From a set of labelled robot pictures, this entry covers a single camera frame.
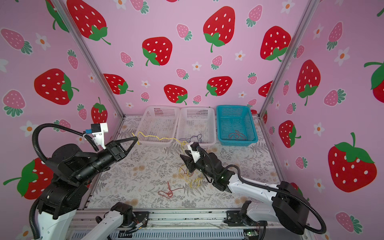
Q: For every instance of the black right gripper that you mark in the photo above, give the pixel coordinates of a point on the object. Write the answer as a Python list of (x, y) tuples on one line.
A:
[(189, 163)]

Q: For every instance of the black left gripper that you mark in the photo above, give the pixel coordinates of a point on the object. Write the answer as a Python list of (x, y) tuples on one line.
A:
[(116, 147)]

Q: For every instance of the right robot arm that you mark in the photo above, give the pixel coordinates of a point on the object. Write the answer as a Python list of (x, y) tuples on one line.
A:
[(280, 203)]

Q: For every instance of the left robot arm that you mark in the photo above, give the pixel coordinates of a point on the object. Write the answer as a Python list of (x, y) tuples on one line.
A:
[(52, 212)]

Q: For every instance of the white plastic basket left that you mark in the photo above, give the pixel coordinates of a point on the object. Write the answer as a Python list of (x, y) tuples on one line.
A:
[(158, 126)]

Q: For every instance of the white plastic basket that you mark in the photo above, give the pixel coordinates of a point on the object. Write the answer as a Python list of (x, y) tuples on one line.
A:
[(197, 124), (158, 126)]

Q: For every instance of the white plastic basket middle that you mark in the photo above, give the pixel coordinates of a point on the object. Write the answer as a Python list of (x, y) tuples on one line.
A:
[(197, 124)]

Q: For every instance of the teal plastic basket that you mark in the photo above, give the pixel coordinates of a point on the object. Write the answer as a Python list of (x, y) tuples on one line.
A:
[(235, 126)]

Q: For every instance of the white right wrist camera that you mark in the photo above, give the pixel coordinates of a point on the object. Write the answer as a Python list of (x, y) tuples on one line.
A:
[(194, 148)]

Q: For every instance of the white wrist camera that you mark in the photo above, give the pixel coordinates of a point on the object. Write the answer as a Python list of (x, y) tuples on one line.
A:
[(98, 131), (194, 148)]

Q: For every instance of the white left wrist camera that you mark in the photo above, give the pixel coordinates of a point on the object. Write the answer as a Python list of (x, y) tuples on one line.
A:
[(98, 131)]

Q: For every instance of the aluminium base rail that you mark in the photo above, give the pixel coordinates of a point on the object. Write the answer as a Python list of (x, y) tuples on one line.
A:
[(202, 224)]

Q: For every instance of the aluminium frame post left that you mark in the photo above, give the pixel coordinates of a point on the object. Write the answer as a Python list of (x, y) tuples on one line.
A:
[(78, 38)]

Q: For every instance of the aluminium frame post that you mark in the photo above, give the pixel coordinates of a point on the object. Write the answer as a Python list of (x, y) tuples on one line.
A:
[(296, 39), (78, 38)]

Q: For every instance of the aluminium frame post right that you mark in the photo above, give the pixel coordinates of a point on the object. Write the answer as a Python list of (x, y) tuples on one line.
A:
[(296, 39)]

